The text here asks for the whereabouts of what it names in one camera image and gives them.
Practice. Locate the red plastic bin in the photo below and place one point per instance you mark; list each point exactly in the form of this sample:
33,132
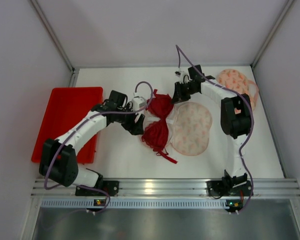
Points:
66,107

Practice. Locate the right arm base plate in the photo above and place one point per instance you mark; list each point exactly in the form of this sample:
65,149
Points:
228,188

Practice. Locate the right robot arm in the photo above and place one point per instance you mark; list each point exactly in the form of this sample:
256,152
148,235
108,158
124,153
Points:
236,121

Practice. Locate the left aluminium frame post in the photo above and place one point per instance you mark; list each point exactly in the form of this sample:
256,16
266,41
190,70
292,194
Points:
51,33

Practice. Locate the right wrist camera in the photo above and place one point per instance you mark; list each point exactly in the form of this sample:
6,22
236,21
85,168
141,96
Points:
182,75

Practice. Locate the aluminium frame post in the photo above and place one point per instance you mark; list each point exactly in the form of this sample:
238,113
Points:
279,20
51,33

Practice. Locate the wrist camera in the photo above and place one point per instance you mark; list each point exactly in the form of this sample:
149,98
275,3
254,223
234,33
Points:
182,75
138,102

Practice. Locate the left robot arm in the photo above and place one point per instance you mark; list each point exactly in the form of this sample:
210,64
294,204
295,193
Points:
59,156

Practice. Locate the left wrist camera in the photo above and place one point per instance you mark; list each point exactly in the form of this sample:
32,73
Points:
138,102

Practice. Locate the perforated cable duct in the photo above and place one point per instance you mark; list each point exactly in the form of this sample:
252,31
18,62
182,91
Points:
138,203

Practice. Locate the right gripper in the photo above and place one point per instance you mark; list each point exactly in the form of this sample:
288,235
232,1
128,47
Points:
181,90

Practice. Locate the dark red bra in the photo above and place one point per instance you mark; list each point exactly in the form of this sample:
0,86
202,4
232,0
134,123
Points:
156,133

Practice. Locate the right aluminium frame post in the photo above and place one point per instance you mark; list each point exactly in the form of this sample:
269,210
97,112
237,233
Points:
279,20

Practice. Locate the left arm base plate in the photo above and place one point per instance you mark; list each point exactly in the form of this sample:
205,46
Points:
111,187

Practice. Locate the aluminium front rail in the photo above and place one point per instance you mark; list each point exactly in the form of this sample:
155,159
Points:
196,188

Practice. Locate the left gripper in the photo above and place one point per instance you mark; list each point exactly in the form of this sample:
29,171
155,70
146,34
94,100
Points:
133,123

